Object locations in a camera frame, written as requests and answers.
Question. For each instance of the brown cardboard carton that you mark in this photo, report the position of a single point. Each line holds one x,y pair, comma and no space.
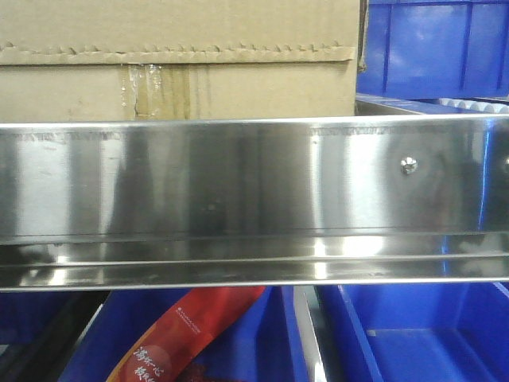
134,60

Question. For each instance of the steel divider between bins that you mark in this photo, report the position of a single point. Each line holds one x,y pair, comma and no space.
309,323

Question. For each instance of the blue plastic bin lower left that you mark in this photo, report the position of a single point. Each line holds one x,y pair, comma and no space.
263,345

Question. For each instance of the blue plastic bin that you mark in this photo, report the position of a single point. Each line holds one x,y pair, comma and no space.
419,332
435,49
263,345

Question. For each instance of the red snack package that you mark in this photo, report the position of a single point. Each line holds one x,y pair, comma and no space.
183,331

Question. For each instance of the blue plastic bin lower right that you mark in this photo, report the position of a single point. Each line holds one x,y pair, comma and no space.
419,332

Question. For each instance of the blue plastic bin upper right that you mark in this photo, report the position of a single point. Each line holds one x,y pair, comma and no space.
435,49

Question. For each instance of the stainless steel shelf rail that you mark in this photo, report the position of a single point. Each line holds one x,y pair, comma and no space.
150,204

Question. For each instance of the silver screw on rail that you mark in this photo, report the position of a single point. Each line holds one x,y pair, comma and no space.
408,165

